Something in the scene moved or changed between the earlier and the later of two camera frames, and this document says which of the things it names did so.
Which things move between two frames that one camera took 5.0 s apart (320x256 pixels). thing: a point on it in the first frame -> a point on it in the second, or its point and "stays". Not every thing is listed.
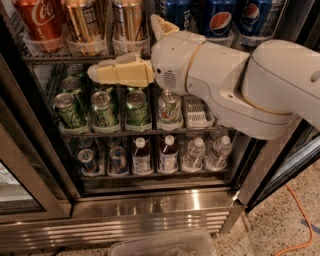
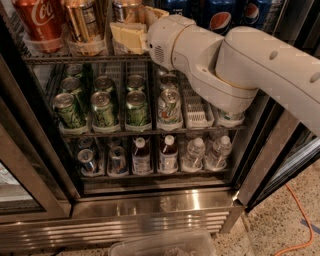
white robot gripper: (170, 60) -> (162, 39)
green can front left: (69, 116) stays
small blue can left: (85, 157) stays
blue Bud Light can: (180, 13) stays
